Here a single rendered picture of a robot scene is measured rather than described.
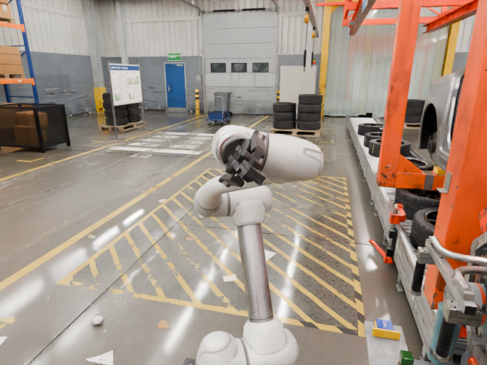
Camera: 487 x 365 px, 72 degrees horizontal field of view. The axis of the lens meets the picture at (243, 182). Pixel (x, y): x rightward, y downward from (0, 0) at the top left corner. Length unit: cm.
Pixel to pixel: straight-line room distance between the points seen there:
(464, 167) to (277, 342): 104
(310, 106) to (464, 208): 787
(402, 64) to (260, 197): 245
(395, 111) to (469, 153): 193
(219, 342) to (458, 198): 116
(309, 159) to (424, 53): 1362
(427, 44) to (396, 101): 1095
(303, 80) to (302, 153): 1127
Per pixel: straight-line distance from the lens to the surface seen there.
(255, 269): 135
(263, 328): 137
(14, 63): 1197
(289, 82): 1213
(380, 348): 176
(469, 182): 170
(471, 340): 169
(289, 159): 82
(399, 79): 352
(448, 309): 122
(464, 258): 140
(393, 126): 355
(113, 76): 947
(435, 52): 1449
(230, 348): 134
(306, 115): 942
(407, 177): 368
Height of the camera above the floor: 160
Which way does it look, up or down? 18 degrees down
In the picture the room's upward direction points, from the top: straight up
